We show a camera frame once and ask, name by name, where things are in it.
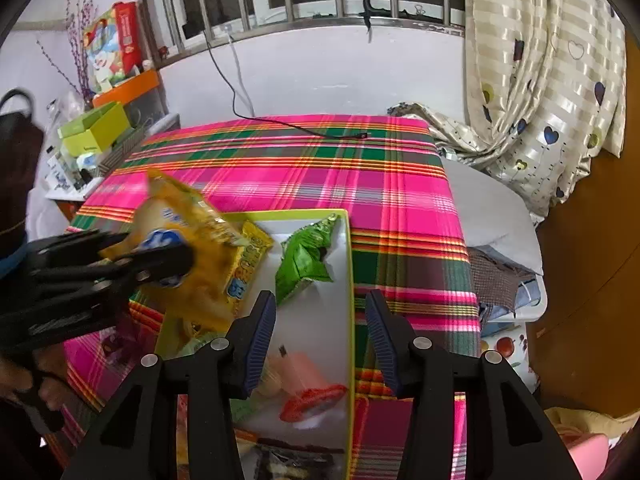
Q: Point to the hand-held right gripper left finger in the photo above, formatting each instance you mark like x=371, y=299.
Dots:
x=260, y=340

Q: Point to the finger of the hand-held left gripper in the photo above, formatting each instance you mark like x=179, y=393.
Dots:
x=75, y=242
x=165, y=262

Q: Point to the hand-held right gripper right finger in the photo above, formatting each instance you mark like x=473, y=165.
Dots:
x=385, y=345

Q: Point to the large yellow snack bag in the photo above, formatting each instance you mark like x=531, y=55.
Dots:
x=200, y=225

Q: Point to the pink sausage snack packet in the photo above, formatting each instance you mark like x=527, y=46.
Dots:
x=305, y=370

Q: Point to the shallow lime green box lid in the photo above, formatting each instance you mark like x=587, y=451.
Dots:
x=320, y=330

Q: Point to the gold snack packet blue label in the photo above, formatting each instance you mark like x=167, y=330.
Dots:
x=250, y=255

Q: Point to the green snack packet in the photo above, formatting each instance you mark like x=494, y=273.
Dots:
x=300, y=260

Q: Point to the person's left hand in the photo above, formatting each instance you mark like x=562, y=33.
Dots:
x=10, y=377

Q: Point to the cluttered white side table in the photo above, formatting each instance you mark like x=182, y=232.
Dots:
x=65, y=185

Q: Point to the black bag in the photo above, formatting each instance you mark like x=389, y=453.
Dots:
x=20, y=160

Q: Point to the grey plastic basket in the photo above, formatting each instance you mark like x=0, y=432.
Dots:
x=122, y=150

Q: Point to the deep lime green cardboard box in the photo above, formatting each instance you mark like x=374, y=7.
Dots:
x=95, y=135

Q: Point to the fruit print cloth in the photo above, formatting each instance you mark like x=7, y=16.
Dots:
x=505, y=350

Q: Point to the brown checked cloth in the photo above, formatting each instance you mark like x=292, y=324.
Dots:
x=495, y=275

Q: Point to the white plastic storage bin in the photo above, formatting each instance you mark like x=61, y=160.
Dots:
x=530, y=305

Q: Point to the pink green plaid blanket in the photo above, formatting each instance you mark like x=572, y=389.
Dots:
x=300, y=170

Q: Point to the orange plastic bin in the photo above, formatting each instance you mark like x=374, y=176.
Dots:
x=135, y=87

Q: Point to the grey pillow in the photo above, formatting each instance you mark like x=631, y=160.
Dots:
x=490, y=210

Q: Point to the colourful printed cardboard box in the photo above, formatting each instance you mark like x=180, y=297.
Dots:
x=107, y=55

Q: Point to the purple flower branches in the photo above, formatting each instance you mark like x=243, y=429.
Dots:
x=75, y=45

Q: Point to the wooden wardrobe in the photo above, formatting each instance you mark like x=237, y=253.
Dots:
x=590, y=285

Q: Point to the pink cream cloth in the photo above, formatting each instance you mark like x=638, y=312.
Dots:
x=585, y=445

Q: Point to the cream striped heart curtain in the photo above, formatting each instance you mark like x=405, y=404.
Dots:
x=540, y=85

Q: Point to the black hook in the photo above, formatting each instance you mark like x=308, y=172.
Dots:
x=369, y=7

